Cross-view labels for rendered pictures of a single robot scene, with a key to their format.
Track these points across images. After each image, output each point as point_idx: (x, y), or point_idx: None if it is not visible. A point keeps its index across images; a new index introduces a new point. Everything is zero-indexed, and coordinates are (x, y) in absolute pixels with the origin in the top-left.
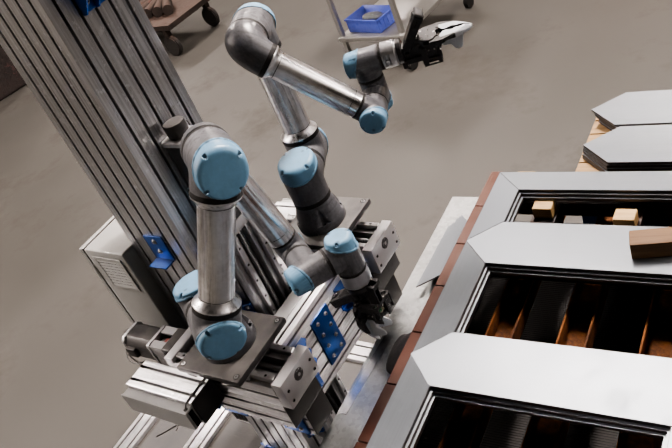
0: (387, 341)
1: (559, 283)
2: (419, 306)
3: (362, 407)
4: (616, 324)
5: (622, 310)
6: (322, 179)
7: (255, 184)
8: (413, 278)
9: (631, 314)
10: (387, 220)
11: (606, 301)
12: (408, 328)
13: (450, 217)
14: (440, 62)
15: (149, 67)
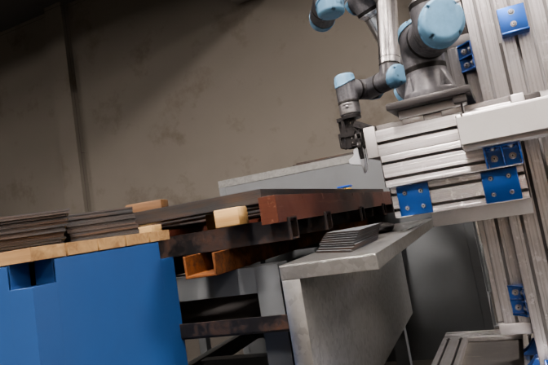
0: (404, 229)
1: (241, 312)
2: (381, 235)
3: (405, 226)
4: (202, 307)
5: (191, 311)
6: (401, 55)
7: (377, 19)
8: (399, 235)
9: (184, 311)
10: (367, 127)
11: (201, 312)
12: (386, 233)
13: (370, 248)
14: None
15: None
